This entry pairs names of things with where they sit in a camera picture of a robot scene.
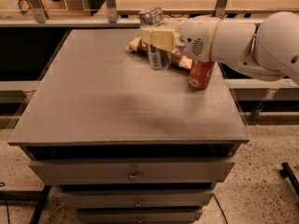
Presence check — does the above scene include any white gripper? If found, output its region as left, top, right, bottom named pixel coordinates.
left=141, top=16, right=220, bottom=62

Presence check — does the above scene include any silver blue redbull can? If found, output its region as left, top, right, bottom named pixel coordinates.
left=138, top=7, right=171, bottom=70

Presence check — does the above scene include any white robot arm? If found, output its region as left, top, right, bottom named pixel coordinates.
left=141, top=12, right=299, bottom=83

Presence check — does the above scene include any red soda can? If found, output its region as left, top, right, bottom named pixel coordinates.
left=189, top=61, right=215, bottom=90

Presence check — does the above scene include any brown seaweed snack bag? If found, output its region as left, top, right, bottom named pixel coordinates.
left=128, top=36, right=192, bottom=70

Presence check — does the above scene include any grey drawer cabinet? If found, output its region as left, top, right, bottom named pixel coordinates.
left=7, top=27, right=250, bottom=224

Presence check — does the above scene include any orange item behind glass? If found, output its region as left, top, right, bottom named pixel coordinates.
left=17, top=0, right=34, bottom=18

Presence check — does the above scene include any bottom grey drawer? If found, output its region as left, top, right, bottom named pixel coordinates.
left=77, top=207, right=202, bottom=224

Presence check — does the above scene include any grey drawer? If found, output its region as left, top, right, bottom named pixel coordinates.
left=61, top=189, right=213, bottom=209
left=29, top=158, right=235, bottom=186
left=77, top=207, right=202, bottom=224

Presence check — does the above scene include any black stand leg right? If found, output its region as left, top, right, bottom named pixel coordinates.
left=279, top=162, right=299, bottom=196

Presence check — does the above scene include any black stand leg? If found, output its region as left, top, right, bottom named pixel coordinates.
left=30, top=185, right=50, bottom=224
left=279, top=162, right=299, bottom=196

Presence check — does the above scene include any top grey drawer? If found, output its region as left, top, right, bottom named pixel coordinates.
left=29, top=158, right=235, bottom=186

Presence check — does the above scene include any middle grey drawer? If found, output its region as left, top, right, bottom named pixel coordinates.
left=61, top=189, right=213, bottom=209

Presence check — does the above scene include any black stand leg left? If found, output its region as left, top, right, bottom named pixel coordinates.
left=30, top=185, right=50, bottom=224

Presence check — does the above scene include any metal railing frame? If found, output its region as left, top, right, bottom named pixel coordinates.
left=0, top=0, right=299, bottom=28

